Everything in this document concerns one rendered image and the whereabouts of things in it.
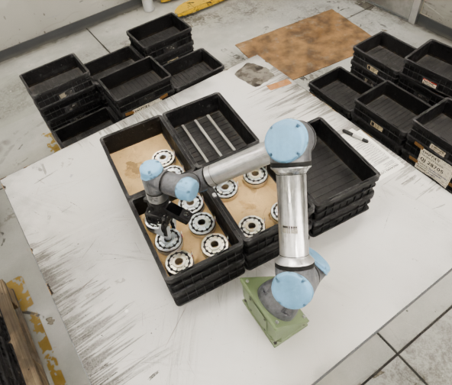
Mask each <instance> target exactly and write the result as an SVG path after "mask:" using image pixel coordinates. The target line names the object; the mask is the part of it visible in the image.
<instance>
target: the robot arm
mask: <svg viewBox="0 0 452 385"><path fill-rule="evenodd" d="M315 145H316V133H315V130H314V128H313V127H312V126H311V125H310V124H309V123H308V122H306V121H303V120H296V119H293V118H286V119H283V120H280V121H278V122H276V123H274V124H273V125H272V126H271V127H270V128H269V130H268V131H267V133H266V136H265V141H264V142H261V143H259V144H256V145H254V146H252V147H249V148H247V149H245V150H243V151H241V152H238V153H236V154H233V155H231V156H229V157H226V158H224V159H222V160H219V161H217V162H215V163H212V164H210V165H208V166H206V167H203V168H201V169H199V170H196V171H194V172H190V173H184V174H178V173H173V172H170V171H168V170H164V169H163V166H162V164H161V162H159V161H158V160H146V161H144V162H143V163H142V164H141V165H140V178H141V179H142V183H143V185H144V190H145V193H146V196H145V197H144V202H147V204H148V207H147V210H146V212H145V213H144V214H145V217H146V220H147V217H148V219H149V221H148V220H147V223H150V224H153V225H158V224H160V225H159V228H158V229H155V230H154V232H155V233H156V234H158V235H160V236H163V237H164V238H165V239H166V240H168V241H169V240H170V239H171V233H170V226H169V225H168V224H171V226H172V228H174V229H176V220H177V221H179V222H182V223H183V224H185V225H187V224H188V223H189V222H190V220H191V218H192V212H190V211H188V210H186V209H184V208H183V207H181V206H179V205H177V204H175V203H173V202H171V201H169V196H173V197H176V198H177V199H180V200H185V201H188V202H191V201H192V200H193V199H194V198H195V197H196V196H197V194H198V193H201V192H204V191H206V190H207V189H210V188H212V187H213V186H217V185H218V184H221V183H224V182H227V181H228V180H232V179H234V178H236V177H239V176H242V175H244V174H246V173H249V172H251V171H254V170H257V169H259V168H261V167H264V166H266V165H269V164H270V169H271V170H273V171H274V172H275V173H276V192H277V209H278V227H279V256H278V257H277V258H276V259H275V275H276V276H275V277H274V278H272V279H270V280H267V281H266V282H265V283H263V284H262V285H261V286H260V287H259V288H258V290H257V295H258V297H259V300H260V301H261V303H262V305H263V306H264V307H265V309H266V310H267V311H268V312H269V313H270V314H272V315H273V316H275V317H276V318H278V319H280V320H282V321H284V322H290V321H292V320H293V319H294V318H295V316H296V315H297V312H298V310H299V309H301V308H303V307H305V306H306V305H308V303H310V302H311V300H312V298H313V296H314V293H315V291H316V289H317V288H318V285H319V283H320V282H321V281H322V280H323V278H324V277H325V276H327V275H328V273H329V271H330V270H331V268H330V266H329V264H328V262H327V261H326V260H325V259H324V258H323V257H322V256H321V255H320V254H319V253H317V252H316V251H315V250H313V249H312V248H310V247H309V246H308V203H307V181H306V173H307V171H308V170H309V168H310V167H311V166H312V154H311V152H312V151H313V149H314V148H315Z"/></svg>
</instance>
